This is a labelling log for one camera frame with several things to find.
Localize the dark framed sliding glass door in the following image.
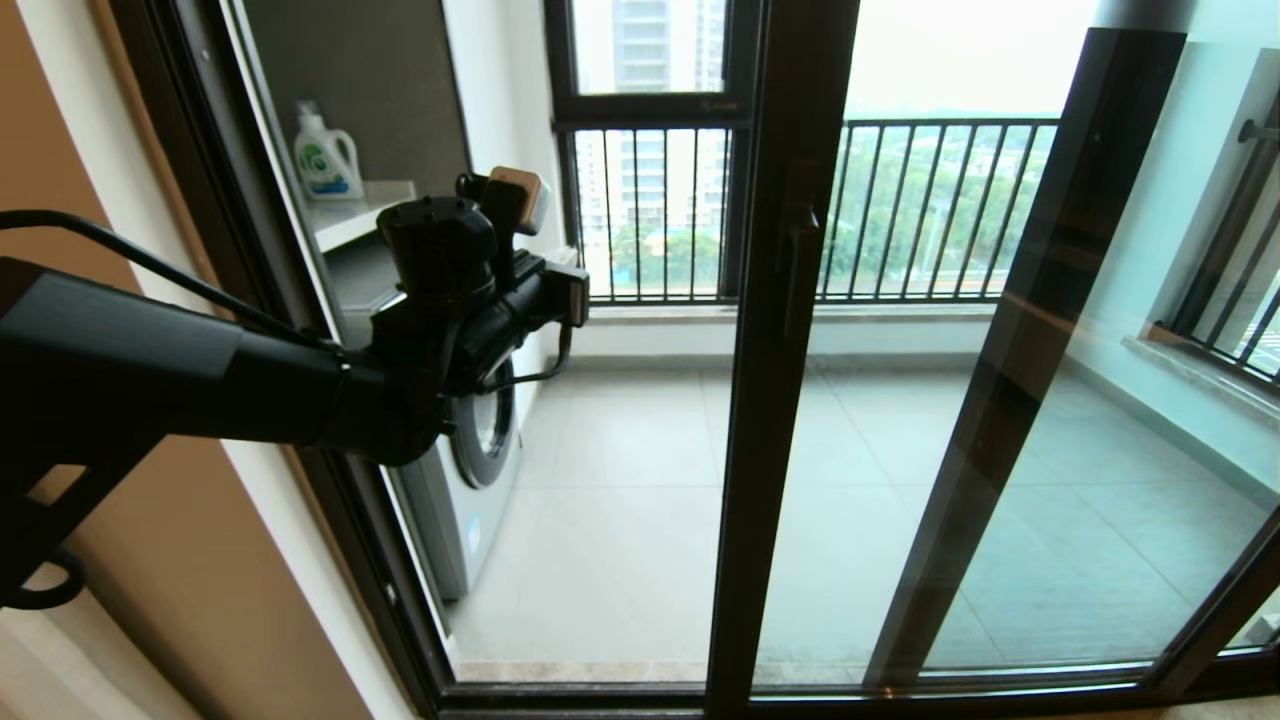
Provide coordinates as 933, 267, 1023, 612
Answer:
705, 0, 1280, 719

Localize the grey stone window sill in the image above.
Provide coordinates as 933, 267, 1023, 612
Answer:
1120, 335, 1280, 431
585, 303, 1001, 327

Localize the white front-load washing machine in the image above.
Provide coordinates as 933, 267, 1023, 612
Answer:
325, 232, 526, 601

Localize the white laundry detergent bottle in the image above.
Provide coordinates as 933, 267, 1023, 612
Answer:
293, 100, 366, 199

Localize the grey high-rise building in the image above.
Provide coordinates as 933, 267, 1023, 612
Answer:
575, 0, 731, 241

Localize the black metal balcony railing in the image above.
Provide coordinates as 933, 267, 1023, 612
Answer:
555, 118, 1059, 304

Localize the dark framed fixed glass panel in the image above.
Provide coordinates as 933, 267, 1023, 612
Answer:
865, 28, 1280, 691

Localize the white curtain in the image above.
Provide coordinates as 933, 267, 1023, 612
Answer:
0, 590, 201, 720

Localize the black metal window railing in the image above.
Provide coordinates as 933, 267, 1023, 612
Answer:
1150, 100, 1280, 386

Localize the black camera cable loop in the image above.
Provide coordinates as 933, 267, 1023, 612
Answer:
478, 320, 574, 393

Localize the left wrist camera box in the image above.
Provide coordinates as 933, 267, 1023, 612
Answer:
485, 165, 553, 239

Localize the white wall shelf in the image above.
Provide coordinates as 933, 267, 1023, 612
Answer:
305, 180, 419, 251

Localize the dark window frame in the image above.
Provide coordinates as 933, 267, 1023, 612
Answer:
545, 0, 766, 301

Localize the dark brown wall panel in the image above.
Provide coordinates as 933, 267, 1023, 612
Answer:
240, 0, 471, 201

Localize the long black arm cable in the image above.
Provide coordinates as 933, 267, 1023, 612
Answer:
0, 208, 336, 346

